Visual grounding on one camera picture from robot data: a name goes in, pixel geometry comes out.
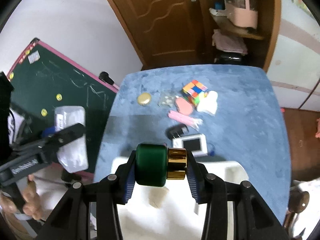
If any green bottle gold cap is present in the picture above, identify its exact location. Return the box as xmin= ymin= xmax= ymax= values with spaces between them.
xmin=135 ymin=143 xmax=187 ymax=187

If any black charger plug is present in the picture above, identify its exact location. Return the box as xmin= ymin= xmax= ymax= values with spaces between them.
xmin=165 ymin=124 xmax=189 ymax=140

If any white plastic adapter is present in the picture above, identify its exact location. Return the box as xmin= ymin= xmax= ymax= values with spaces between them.
xmin=196 ymin=90 xmax=218 ymax=116

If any gold round tin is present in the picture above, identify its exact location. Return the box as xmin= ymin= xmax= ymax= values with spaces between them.
xmin=137 ymin=92 xmax=152 ymax=106

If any clear plastic box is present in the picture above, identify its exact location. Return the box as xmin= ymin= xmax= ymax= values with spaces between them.
xmin=158 ymin=92 xmax=177 ymax=107

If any multicolour puzzle cube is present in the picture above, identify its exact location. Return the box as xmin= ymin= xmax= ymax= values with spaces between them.
xmin=182 ymin=80 xmax=208 ymax=107

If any person left hand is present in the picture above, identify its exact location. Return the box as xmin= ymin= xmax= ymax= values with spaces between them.
xmin=1 ymin=174 xmax=42 ymax=222

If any white plastic tray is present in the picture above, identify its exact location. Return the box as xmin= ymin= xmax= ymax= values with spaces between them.
xmin=109 ymin=155 xmax=251 ymax=240

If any pink oval sponge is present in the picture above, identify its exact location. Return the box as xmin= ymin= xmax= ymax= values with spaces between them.
xmin=175 ymin=97 xmax=193 ymax=115

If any wooden chair knob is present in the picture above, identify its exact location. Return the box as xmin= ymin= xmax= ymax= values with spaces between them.
xmin=283 ymin=188 xmax=310 ymax=233

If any pink folded cloth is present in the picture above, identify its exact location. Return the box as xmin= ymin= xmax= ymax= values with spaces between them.
xmin=212 ymin=29 xmax=248 ymax=55

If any brown wooden door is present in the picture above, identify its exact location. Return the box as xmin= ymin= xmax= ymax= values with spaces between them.
xmin=107 ymin=0 xmax=211 ymax=70

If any wooden shelf unit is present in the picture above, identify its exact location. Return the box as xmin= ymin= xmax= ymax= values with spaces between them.
xmin=205 ymin=0 xmax=281 ymax=71

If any pink basket on shelf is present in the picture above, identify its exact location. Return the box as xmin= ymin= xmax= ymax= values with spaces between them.
xmin=225 ymin=0 xmax=258 ymax=29

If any silver digital camera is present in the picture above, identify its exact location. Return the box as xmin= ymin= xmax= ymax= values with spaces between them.
xmin=172 ymin=134 xmax=208 ymax=157

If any green chalkboard pink frame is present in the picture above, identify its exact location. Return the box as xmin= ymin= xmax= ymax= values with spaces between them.
xmin=7 ymin=38 xmax=118 ymax=173

